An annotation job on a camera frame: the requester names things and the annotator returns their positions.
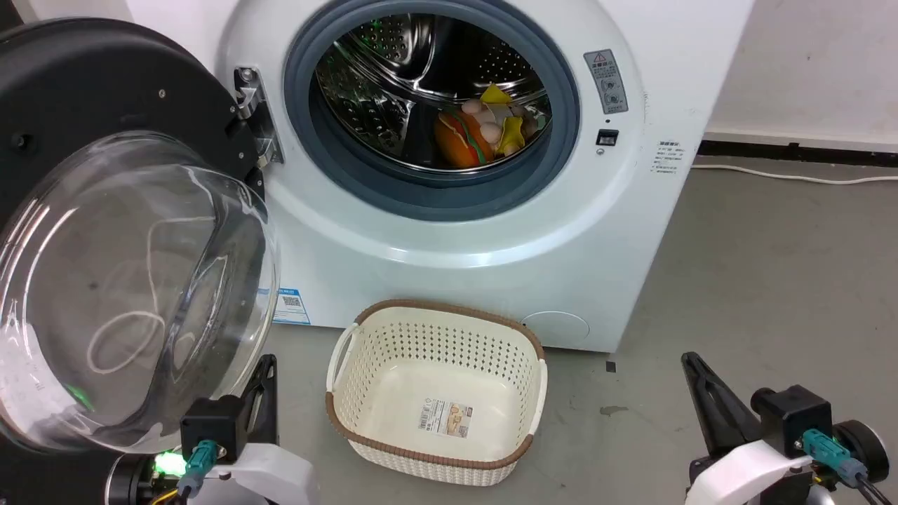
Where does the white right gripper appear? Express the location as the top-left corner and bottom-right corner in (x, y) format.
(681, 351), (815, 505)

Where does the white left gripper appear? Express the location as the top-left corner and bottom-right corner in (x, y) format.
(205, 354), (321, 505)

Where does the washer door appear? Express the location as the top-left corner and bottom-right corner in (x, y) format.
(0, 18), (281, 505)

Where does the white front-load washing machine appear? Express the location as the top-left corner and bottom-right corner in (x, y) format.
(125, 0), (756, 354)

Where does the metal door hinge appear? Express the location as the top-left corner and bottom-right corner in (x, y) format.
(233, 67), (285, 168)

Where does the blue energy label sticker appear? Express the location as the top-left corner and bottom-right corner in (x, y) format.
(257, 287), (311, 326)

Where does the cream plastic laundry basket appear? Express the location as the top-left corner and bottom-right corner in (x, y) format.
(325, 299), (548, 487)

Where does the round filter cover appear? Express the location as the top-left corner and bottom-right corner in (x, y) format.
(520, 311), (591, 347)

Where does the paper label in basket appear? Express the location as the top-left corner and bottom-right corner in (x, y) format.
(419, 398), (474, 440)

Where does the white text sticker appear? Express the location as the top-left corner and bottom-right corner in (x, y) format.
(650, 140), (684, 175)

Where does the black baseboard strip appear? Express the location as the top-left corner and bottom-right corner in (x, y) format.
(698, 140), (898, 168)

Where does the orange plush burger toy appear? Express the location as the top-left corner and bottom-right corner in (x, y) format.
(434, 111), (495, 170)

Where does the grey warning sticker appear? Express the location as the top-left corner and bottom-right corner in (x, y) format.
(584, 48), (629, 115)

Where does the yellow and white plush doll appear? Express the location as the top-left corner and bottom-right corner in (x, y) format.
(461, 83), (549, 159)

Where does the stainless steel drum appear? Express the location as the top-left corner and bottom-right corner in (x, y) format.
(314, 13), (552, 173)

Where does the teal left camera cable plug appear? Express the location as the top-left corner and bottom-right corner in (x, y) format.
(177, 440), (220, 499)

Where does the teal camera cable plug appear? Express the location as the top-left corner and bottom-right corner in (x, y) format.
(177, 440), (220, 499)
(802, 429), (869, 487)

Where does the teal right camera cable plug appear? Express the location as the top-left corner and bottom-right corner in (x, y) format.
(802, 429), (869, 487)

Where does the white floor cable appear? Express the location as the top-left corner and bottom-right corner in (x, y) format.
(691, 163), (898, 186)

